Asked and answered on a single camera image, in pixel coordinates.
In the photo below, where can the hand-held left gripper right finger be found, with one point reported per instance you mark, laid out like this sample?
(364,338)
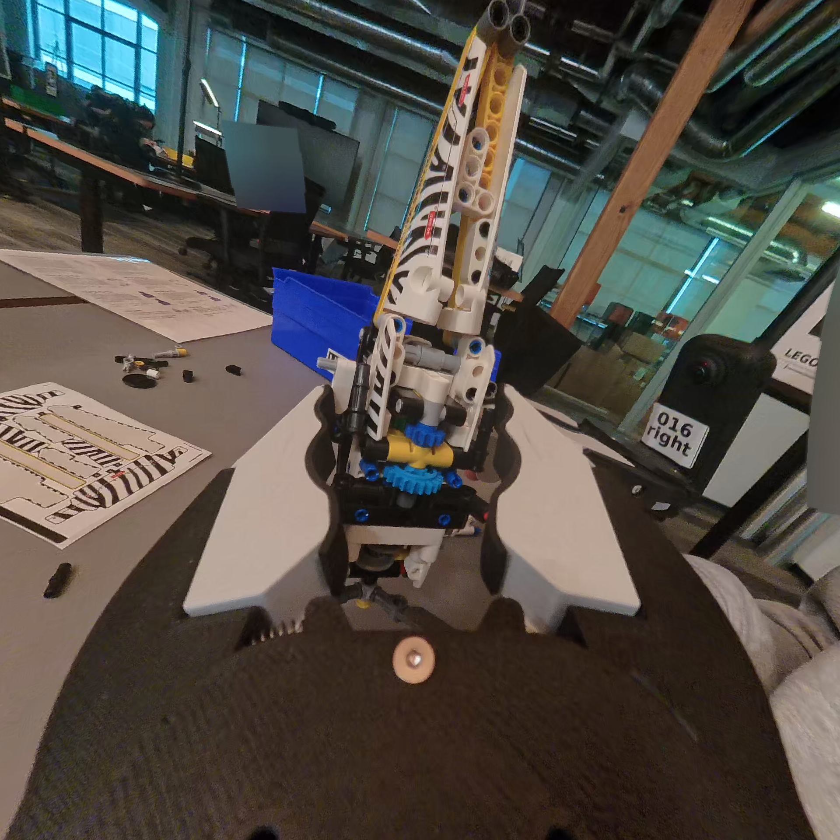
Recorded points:
(564,531)

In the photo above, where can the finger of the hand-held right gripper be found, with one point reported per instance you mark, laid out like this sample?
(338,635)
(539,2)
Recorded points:
(607,451)

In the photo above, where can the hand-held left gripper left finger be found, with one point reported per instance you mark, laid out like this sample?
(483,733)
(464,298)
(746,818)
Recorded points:
(262,525)

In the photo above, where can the person's right forearm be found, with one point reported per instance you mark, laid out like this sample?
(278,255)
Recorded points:
(787,656)

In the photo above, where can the black round lego disc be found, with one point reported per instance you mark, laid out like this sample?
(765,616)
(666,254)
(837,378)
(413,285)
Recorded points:
(141,383)

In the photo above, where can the grey yellow lego connector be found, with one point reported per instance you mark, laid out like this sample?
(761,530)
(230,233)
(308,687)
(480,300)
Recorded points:
(172,352)

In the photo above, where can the small lego piece cluster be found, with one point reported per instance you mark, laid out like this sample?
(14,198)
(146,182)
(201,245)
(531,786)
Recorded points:
(138,366)

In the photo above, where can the black lego pin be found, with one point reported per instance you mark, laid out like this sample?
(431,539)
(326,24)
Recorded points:
(58,580)

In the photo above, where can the zebra sticker sheet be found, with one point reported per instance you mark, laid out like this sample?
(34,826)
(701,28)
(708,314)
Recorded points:
(85,459)

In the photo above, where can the blue plastic bin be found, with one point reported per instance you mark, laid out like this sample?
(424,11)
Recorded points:
(315,315)

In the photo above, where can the printed paper sheet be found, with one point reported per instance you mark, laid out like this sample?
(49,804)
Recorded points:
(131,289)

